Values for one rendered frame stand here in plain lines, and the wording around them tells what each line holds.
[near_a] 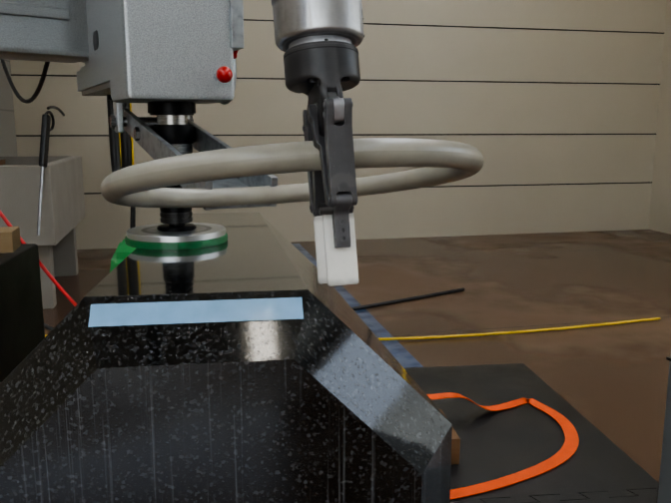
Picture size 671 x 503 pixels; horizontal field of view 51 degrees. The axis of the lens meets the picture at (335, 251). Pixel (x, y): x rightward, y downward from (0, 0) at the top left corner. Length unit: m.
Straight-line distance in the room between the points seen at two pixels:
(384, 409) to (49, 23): 1.39
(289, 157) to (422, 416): 0.60
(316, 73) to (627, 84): 7.17
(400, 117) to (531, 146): 1.39
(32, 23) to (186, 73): 0.67
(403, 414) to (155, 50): 0.83
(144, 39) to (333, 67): 0.81
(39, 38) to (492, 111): 5.52
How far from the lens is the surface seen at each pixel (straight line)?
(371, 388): 1.10
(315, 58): 0.68
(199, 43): 1.47
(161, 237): 1.47
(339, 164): 0.64
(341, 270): 0.67
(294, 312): 1.06
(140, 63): 1.44
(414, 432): 1.14
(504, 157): 7.13
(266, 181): 1.17
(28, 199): 4.28
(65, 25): 2.07
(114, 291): 1.12
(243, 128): 6.43
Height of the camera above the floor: 1.08
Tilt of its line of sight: 10 degrees down
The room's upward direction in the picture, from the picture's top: straight up
